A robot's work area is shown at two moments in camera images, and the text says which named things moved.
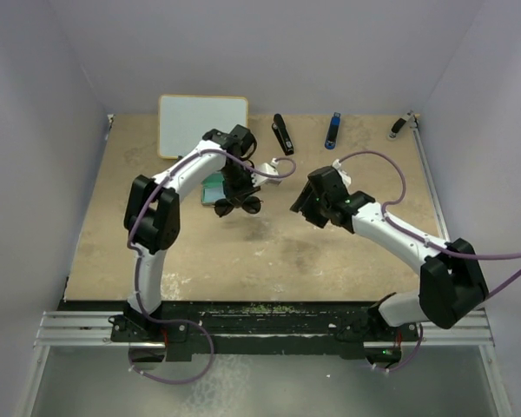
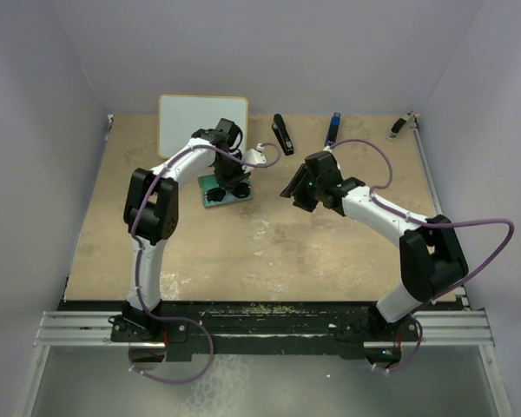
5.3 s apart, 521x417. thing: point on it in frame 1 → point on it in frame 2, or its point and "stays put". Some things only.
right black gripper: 304,203 → 296,188
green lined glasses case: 212,188 stays put
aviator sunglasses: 250,204 → 239,190
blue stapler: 333,128 stays put
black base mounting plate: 187,328 stays put
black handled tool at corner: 398,125 stays put
